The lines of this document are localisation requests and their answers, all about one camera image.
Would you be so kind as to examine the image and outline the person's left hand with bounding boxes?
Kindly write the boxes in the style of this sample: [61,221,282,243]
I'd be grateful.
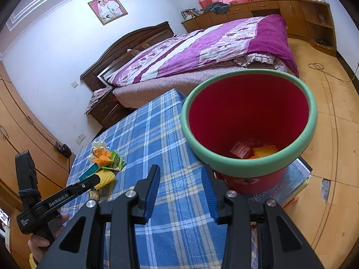
[27,214,70,263]

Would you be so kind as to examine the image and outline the pink folded clothes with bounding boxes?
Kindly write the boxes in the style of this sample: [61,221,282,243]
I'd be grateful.
[84,86,113,114]

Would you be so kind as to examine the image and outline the grey crumpled cloth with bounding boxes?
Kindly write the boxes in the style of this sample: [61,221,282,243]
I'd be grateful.
[206,2,231,14]

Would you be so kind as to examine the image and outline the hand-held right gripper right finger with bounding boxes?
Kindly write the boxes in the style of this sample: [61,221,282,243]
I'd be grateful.
[200,166,326,269]

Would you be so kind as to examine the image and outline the orange cardboard box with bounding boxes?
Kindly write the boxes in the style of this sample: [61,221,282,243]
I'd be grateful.
[230,141,251,159]

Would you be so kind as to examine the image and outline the purple floral quilt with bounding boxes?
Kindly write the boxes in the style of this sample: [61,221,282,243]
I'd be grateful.
[105,14,299,87]

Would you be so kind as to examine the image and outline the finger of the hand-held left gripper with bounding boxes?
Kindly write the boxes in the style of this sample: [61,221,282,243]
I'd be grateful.
[67,174,103,198]

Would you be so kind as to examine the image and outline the framed wall photo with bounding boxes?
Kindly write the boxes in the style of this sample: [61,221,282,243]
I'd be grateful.
[88,0,128,26]

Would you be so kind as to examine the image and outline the wooden wardrobe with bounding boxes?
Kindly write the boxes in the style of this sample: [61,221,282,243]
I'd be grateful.
[0,62,73,269]

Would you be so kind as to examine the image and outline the dark wooden nightstand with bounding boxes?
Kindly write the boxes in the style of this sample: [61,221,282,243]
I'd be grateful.
[84,87,132,128]

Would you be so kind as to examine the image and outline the small yellow foam net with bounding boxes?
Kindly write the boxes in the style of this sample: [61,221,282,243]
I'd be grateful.
[94,170,115,190]

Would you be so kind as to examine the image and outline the green snack wrapper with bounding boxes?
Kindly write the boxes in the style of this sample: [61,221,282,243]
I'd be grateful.
[101,151,126,171]

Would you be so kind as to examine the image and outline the dark wooden bed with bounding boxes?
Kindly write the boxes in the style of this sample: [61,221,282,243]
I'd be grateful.
[80,14,299,111]

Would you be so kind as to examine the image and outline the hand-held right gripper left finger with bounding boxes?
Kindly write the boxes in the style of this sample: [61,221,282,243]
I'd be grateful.
[36,164,161,269]

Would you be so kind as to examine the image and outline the large yellow foam net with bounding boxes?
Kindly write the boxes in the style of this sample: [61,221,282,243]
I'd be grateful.
[252,144,278,159]

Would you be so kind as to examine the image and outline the black hanging device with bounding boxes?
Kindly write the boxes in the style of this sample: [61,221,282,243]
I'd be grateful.
[55,143,72,157]

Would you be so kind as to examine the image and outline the teal packet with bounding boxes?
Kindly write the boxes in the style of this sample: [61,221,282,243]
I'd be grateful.
[79,165,99,182]

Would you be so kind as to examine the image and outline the long low wooden cabinet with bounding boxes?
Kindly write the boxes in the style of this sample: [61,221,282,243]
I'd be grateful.
[181,0,337,56]

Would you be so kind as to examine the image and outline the blue plaid cloth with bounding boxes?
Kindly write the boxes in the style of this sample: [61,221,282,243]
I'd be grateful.
[60,89,258,269]

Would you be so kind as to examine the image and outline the red bin with green rim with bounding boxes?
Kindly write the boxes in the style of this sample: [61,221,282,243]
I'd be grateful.
[181,69,318,195]

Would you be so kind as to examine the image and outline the stack of magazines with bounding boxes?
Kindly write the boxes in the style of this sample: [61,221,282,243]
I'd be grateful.
[247,157,313,208]

